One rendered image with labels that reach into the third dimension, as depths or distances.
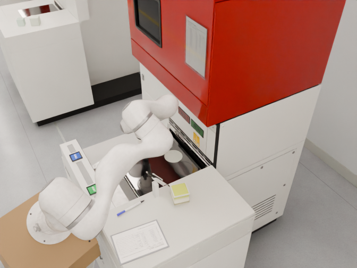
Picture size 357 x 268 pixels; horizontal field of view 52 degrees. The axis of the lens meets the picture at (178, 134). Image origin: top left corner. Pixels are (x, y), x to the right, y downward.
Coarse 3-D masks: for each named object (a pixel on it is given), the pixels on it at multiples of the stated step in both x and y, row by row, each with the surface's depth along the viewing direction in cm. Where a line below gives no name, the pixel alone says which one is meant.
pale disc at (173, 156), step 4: (168, 152) 201; (172, 152) 201; (176, 152) 201; (180, 152) 201; (164, 156) 198; (168, 156) 198; (172, 156) 198; (176, 156) 198; (180, 156) 198; (168, 160) 196; (172, 160) 196; (176, 160) 196
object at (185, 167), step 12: (132, 168) 192; (144, 168) 192; (156, 168) 192; (168, 168) 191; (180, 168) 192; (192, 168) 192; (132, 180) 185; (144, 180) 185; (168, 180) 185; (144, 192) 179
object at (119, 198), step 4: (116, 188) 183; (120, 188) 183; (116, 192) 181; (120, 192) 181; (116, 196) 179; (120, 196) 179; (124, 196) 179; (112, 200) 177; (116, 200) 177; (120, 200) 177; (124, 200) 177; (128, 200) 177; (116, 204) 176; (120, 204) 176
